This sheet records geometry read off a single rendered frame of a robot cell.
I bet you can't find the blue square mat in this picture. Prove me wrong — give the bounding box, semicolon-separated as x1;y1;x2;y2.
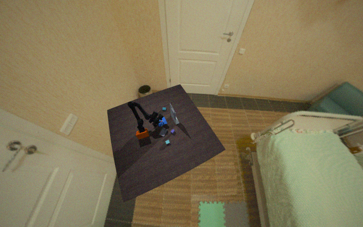
158;117;167;127

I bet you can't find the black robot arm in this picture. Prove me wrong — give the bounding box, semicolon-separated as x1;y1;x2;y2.
128;101;158;133

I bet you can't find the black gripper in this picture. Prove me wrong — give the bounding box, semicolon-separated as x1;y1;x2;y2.
152;113;164;127

